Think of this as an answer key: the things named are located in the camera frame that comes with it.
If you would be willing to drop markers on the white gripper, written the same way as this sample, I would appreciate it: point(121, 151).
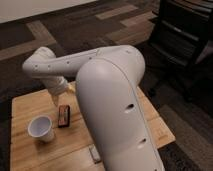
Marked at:
point(57, 86)

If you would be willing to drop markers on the black and red eraser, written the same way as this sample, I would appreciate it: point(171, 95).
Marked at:
point(64, 116)

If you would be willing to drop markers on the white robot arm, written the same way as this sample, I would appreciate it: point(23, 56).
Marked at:
point(106, 81)

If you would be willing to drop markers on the white sponge in wrapper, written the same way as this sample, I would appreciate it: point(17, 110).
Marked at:
point(94, 154)

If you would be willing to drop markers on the black shelf unit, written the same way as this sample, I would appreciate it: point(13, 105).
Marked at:
point(182, 30)

